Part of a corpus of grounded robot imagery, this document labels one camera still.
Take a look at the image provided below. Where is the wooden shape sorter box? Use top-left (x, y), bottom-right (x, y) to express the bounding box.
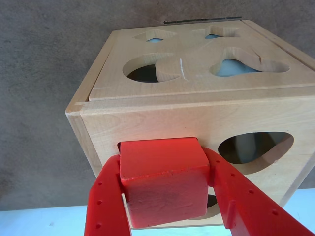
top-left (65, 19), bottom-right (315, 228)

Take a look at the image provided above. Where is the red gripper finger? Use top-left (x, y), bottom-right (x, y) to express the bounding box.
top-left (201, 147), bottom-right (315, 236)
top-left (84, 154), bottom-right (133, 236)

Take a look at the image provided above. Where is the red cube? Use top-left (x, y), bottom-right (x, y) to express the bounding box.
top-left (117, 137), bottom-right (211, 229)

